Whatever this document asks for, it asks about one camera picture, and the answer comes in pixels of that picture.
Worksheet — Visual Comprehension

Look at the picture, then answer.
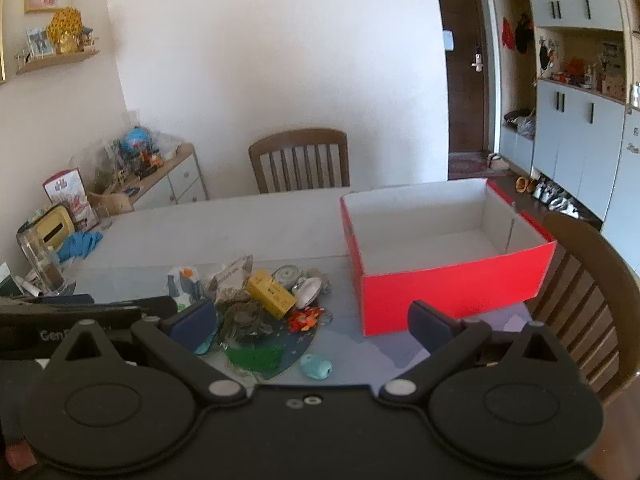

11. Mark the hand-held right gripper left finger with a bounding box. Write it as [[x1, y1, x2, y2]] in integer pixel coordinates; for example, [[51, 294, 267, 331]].
[[47, 300, 248, 403]]

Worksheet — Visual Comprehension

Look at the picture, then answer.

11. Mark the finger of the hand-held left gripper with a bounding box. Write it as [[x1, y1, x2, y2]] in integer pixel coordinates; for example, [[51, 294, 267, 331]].
[[0, 293, 96, 311], [107, 296, 177, 321]]

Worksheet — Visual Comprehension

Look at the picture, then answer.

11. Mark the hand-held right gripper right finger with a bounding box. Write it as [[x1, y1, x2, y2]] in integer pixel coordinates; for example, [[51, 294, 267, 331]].
[[379, 300, 583, 403]]

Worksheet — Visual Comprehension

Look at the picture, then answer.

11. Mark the red cardboard box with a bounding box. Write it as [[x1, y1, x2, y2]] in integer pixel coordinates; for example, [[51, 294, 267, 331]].
[[340, 177, 558, 337]]

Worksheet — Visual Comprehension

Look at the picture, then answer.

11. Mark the patterned bag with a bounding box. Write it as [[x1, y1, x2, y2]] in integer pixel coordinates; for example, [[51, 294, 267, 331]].
[[207, 255, 254, 306]]

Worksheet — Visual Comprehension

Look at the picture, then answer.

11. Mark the green fabric item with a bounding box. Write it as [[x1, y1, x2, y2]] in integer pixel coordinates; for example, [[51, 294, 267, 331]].
[[225, 344, 284, 375]]

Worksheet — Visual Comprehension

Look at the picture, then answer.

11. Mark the yellow small box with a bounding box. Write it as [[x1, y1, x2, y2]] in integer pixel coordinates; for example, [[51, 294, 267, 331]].
[[245, 269, 299, 320]]

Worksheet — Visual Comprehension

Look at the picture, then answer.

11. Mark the green tape dispenser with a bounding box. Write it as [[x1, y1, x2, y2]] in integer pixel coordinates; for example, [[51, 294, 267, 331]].
[[272, 263, 304, 291]]

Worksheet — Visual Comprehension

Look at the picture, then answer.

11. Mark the white plush toy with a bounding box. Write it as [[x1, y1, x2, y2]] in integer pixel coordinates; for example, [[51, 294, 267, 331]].
[[294, 277, 324, 310]]

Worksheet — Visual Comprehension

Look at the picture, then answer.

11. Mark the small turquoise toy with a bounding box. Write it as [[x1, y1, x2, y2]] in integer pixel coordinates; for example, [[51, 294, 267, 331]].
[[300, 353, 333, 381]]

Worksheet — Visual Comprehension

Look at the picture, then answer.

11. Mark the clear glass jar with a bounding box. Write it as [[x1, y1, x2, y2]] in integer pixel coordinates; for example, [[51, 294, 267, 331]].
[[17, 225, 68, 297]]

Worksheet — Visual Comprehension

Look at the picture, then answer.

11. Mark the blue cloth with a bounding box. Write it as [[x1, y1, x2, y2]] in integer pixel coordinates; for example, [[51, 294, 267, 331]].
[[57, 231, 103, 263]]

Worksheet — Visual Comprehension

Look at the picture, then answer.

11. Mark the yellow tissue box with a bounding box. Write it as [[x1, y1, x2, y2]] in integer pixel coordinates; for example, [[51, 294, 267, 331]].
[[32, 205, 76, 248]]

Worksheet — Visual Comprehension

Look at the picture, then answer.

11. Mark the glass cup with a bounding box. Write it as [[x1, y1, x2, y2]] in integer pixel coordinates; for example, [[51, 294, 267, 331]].
[[90, 195, 114, 231]]

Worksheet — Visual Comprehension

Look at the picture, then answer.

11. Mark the blue placemat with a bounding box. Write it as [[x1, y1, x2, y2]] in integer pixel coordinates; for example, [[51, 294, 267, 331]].
[[200, 305, 331, 381]]

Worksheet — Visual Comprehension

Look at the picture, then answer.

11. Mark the wooden box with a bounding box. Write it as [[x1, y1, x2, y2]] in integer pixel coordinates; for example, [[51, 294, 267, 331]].
[[87, 191, 134, 214]]

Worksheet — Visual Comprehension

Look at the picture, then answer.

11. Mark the red printed bag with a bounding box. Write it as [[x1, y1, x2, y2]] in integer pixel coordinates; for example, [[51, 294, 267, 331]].
[[42, 167, 99, 231]]

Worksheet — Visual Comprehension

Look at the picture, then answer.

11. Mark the white wooden sideboard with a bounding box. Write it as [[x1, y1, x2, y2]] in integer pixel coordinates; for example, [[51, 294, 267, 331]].
[[87, 142, 208, 212]]

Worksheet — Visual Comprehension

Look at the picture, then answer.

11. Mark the orange toy truck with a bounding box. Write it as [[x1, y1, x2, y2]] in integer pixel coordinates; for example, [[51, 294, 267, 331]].
[[135, 150, 165, 178]]

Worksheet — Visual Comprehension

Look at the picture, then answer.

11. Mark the clear plastic bag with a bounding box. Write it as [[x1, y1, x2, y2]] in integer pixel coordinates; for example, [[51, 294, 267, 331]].
[[150, 130, 181, 157]]

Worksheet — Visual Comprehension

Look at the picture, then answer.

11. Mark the patterned doormat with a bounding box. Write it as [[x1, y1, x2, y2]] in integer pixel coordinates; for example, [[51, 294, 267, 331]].
[[448, 152, 496, 181]]

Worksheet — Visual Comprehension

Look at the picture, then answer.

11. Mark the blue globe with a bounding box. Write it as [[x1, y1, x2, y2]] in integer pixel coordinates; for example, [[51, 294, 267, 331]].
[[122, 126, 151, 157]]

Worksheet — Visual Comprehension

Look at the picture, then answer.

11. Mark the brown wooden chair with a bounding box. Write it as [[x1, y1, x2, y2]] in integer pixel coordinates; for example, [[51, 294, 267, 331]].
[[249, 128, 350, 194], [525, 210, 640, 406]]

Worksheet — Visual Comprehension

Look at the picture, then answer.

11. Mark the pair of white sneakers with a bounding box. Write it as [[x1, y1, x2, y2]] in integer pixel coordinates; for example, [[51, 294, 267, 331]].
[[531, 179, 563, 205]]

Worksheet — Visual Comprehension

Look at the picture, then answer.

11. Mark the pair of white sandals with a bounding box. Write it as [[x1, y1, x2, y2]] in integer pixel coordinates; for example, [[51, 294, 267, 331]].
[[550, 195, 581, 220]]

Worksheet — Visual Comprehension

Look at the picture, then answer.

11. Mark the dark brown door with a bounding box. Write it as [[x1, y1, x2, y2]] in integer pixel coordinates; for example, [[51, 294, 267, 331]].
[[432, 0, 496, 155]]

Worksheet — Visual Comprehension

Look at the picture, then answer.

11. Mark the golden ornament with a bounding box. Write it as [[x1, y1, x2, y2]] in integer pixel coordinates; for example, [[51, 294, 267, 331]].
[[46, 6, 83, 54]]

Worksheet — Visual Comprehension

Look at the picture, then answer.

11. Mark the black hanging bag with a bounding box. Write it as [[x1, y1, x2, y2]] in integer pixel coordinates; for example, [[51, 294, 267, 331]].
[[515, 12, 535, 55]]

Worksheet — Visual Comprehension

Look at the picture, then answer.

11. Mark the orange red keychain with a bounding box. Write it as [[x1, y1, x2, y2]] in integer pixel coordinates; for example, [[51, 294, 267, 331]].
[[287, 307, 332, 335]]

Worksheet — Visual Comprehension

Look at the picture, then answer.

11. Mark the wooden wall shelf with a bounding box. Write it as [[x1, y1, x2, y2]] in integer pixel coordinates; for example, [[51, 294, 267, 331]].
[[15, 50, 101, 76]]

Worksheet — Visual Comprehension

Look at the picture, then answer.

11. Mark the grey wall cabinet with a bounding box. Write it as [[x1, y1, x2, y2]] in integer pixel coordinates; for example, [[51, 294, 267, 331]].
[[485, 0, 640, 281]]

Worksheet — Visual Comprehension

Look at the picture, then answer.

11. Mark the small photo frame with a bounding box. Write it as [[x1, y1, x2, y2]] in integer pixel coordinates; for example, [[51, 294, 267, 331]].
[[25, 27, 55, 58]]

